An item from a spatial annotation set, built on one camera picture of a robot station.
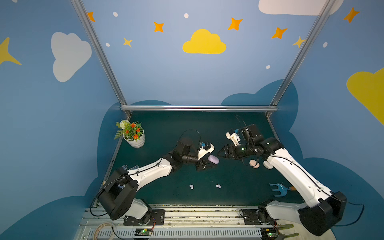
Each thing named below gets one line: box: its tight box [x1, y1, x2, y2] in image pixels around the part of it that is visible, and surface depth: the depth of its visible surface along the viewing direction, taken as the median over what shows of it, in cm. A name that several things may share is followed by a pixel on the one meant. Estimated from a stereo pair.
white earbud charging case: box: [263, 160, 274, 170], surface depth 54 cm
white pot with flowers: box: [114, 119, 146, 148], surface depth 95 cm
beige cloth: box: [276, 218, 337, 240], surface depth 70 cm
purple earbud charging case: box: [207, 154, 220, 165], surface depth 74 cm
